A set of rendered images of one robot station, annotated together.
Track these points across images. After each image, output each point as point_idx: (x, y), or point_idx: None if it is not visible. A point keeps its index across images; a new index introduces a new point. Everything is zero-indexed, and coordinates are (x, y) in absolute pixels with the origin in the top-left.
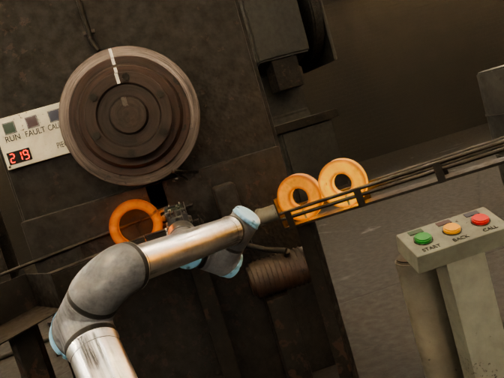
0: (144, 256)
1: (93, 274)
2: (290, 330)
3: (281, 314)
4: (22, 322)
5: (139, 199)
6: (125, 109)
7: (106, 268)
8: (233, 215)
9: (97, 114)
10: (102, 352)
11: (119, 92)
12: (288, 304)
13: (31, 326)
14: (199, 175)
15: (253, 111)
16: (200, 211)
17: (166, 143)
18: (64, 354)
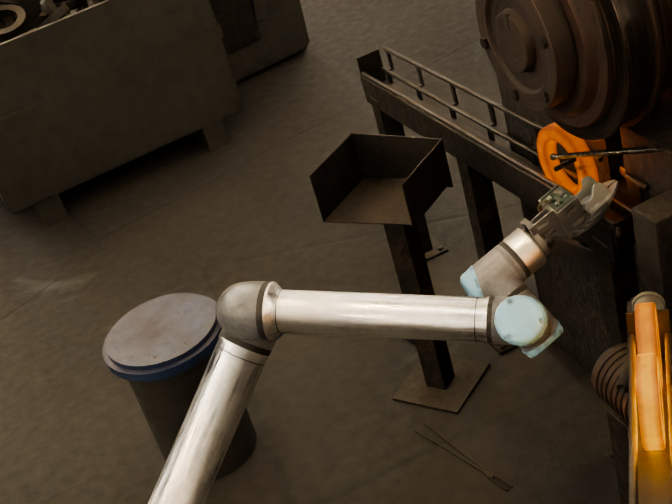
0: (260, 321)
1: (220, 304)
2: (626, 465)
3: (619, 440)
4: (398, 201)
5: None
6: (507, 34)
7: (225, 309)
8: (493, 308)
9: (490, 12)
10: (216, 366)
11: (509, 0)
12: (627, 440)
13: (375, 223)
14: (663, 157)
15: None
16: None
17: (569, 104)
18: None
